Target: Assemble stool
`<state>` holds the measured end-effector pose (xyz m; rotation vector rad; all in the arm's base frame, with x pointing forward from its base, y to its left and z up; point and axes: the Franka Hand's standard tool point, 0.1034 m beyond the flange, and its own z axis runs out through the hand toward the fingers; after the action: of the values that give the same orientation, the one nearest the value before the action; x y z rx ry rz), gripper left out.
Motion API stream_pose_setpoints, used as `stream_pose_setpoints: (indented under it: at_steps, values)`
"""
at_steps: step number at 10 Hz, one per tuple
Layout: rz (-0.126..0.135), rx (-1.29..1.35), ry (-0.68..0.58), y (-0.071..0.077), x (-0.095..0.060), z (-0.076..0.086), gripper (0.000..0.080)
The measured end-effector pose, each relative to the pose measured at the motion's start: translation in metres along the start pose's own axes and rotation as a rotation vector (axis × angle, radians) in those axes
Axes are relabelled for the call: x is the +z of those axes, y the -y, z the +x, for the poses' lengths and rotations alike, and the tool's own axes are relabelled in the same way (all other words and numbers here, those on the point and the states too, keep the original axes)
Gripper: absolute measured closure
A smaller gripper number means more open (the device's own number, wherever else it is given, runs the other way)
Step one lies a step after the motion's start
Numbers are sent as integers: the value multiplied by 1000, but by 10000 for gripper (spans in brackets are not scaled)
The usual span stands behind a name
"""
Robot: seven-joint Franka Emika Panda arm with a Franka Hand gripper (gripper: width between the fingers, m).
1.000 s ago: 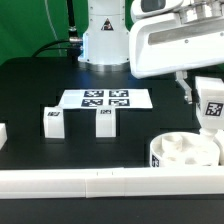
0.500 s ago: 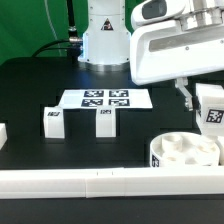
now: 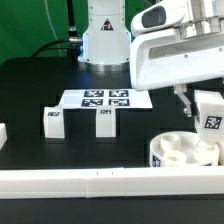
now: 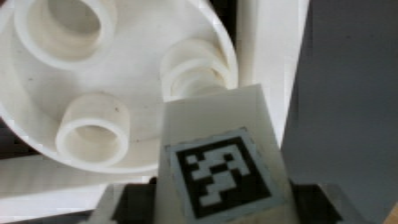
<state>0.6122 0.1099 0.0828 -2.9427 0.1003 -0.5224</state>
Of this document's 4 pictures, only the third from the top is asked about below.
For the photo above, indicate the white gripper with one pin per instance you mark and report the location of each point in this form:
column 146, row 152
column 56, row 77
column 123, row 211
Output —
column 162, row 59

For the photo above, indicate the white round stool seat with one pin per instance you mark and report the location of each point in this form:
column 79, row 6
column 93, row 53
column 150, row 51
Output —
column 181, row 148

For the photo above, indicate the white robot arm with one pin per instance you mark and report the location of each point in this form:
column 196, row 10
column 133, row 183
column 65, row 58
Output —
column 107, row 42

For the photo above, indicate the white front fence bar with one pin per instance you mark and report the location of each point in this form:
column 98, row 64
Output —
column 113, row 182

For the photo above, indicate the white marker base sheet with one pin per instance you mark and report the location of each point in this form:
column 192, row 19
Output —
column 91, row 98

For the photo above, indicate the white left fence block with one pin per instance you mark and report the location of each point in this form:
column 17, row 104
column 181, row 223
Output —
column 3, row 135

